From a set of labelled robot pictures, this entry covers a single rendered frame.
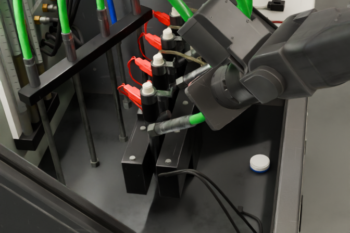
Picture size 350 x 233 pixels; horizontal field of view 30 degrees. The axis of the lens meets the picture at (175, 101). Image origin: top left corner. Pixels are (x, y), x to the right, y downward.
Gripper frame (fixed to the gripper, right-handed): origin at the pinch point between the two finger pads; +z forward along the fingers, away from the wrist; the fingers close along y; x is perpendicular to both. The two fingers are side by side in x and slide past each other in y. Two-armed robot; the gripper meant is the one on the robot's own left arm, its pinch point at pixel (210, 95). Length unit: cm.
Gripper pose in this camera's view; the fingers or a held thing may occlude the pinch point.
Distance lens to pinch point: 89.4
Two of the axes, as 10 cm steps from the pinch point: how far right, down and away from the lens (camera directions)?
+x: 5.9, 8.1, 0.5
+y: -7.7, 5.8, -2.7
